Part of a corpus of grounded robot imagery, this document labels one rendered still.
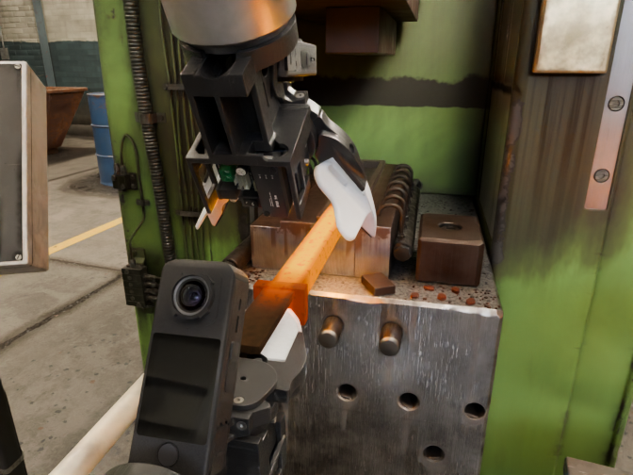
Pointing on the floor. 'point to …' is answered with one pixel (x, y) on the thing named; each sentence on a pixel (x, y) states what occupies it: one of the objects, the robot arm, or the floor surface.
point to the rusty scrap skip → (60, 113)
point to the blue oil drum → (102, 137)
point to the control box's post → (9, 450)
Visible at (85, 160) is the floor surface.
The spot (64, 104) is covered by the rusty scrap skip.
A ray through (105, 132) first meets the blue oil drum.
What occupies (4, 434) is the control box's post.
